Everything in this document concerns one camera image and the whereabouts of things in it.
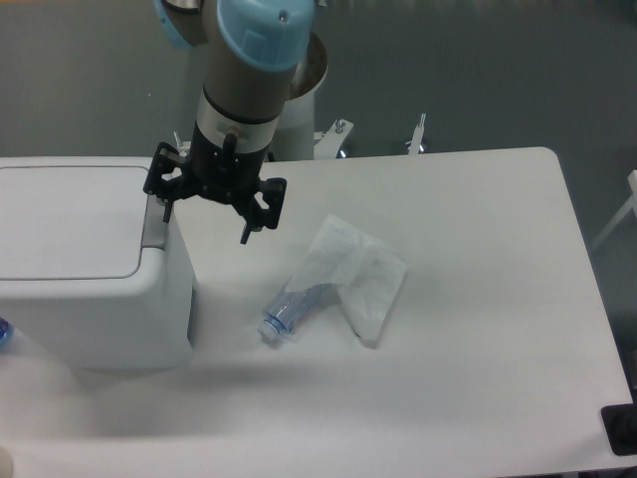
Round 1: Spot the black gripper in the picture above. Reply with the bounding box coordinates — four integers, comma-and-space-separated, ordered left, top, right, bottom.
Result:
143, 123, 288, 244

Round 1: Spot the white trash can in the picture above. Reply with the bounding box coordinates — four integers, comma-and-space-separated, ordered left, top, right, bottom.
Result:
1, 156, 197, 369

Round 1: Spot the white trash can lid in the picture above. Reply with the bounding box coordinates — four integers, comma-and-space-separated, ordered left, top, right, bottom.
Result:
1, 165, 149, 281

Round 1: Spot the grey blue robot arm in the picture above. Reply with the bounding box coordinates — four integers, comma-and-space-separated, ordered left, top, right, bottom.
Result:
143, 1, 316, 243

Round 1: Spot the crushed clear plastic bottle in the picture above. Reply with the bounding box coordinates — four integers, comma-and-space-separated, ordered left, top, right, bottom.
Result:
257, 284, 336, 347

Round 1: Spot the white plastic bag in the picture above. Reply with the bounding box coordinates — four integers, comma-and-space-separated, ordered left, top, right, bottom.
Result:
285, 214, 408, 349

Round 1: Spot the blue capped bottle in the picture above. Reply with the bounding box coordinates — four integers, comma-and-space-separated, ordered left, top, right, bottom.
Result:
0, 319, 14, 350

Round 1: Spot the black device at edge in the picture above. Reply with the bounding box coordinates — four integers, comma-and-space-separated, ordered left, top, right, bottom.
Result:
601, 403, 636, 456

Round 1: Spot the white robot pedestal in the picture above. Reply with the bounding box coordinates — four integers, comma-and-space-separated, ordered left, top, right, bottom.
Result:
172, 34, 355, 165

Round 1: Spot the white foot bracket with bolt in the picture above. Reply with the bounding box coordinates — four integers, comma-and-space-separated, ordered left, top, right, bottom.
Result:
405, 113, 427, 155

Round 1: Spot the white frame at right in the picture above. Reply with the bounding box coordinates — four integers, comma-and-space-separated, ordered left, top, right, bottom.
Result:
590, 170, 637, 250

